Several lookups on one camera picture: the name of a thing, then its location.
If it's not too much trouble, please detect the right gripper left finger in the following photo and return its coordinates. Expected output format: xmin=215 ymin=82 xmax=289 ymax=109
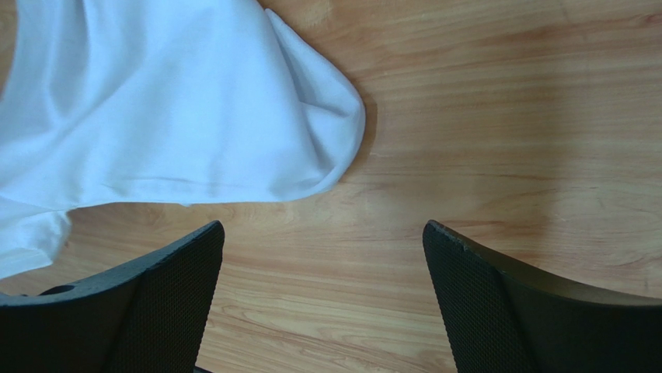
xmin=1 ymin=221 xmax=225 ymax=372

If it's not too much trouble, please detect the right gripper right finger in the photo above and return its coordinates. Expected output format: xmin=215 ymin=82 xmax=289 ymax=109
xmin=422 ymin=221 xmax=661 ymax=372

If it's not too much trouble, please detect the white t shirt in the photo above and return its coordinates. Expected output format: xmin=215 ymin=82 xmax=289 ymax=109
xmin=1 ymin=1 xmax=366 ymax=278

